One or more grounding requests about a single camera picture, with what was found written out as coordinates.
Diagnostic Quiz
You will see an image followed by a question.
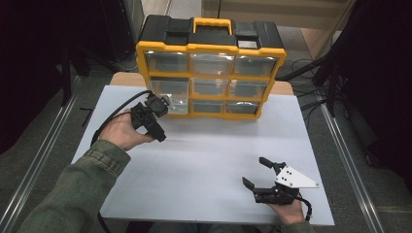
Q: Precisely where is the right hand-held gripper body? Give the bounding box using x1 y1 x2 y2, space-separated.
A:
252 161 321 206

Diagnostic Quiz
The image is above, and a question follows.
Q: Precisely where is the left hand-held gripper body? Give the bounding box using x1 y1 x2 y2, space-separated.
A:
130 92 173 144

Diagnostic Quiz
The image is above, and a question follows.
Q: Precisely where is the clear plastic drawer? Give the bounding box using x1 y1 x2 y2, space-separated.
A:
149 77 190 116

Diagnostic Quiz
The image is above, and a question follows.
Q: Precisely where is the yellow black drawer organizer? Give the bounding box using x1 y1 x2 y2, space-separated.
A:
135 14 288 121

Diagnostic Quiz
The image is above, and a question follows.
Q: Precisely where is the person's left hand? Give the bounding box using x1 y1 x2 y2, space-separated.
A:
97 111 155 152

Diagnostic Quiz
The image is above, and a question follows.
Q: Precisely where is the person's right hand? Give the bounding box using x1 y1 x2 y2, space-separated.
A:
267 198 306 225

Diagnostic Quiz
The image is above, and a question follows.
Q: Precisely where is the white table sheet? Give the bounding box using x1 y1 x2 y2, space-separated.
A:
71 84 335 226

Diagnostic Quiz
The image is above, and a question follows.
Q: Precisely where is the black cabinet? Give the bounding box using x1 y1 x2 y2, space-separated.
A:
96 0 145 64

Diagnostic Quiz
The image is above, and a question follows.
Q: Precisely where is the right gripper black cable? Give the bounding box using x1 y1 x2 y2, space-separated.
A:
292 193 314 222

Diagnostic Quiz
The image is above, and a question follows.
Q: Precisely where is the metal floor rail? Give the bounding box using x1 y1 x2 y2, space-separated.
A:
319 103 387 233
0 91 81 233

